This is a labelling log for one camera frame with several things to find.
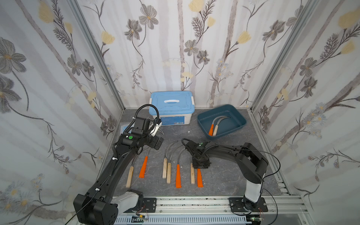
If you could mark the teal plastic storage tray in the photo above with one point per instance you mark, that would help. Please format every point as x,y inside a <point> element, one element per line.
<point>236,121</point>

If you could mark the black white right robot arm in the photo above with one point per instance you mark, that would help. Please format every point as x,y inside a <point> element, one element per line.
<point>251,162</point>

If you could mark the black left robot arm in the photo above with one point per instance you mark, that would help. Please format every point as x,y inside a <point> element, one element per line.
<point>112,174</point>

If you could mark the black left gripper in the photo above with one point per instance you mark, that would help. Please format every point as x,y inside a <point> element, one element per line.
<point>157,142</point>

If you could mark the wooden handle sickle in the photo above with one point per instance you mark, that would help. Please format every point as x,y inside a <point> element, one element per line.
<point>165,163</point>
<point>169,165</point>
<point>216,123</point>
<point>192,174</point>
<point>130,174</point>

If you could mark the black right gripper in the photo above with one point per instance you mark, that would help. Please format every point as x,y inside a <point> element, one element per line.
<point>201,162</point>

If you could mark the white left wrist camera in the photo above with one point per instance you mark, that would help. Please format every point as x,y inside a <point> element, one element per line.
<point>156,125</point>

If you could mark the blue face masks pack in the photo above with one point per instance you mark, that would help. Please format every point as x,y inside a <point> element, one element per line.
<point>123,128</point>

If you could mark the white box with blue lid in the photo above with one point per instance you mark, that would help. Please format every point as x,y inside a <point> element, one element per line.
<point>174,107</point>

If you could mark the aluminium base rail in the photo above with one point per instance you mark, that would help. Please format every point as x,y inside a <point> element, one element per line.
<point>132,209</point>

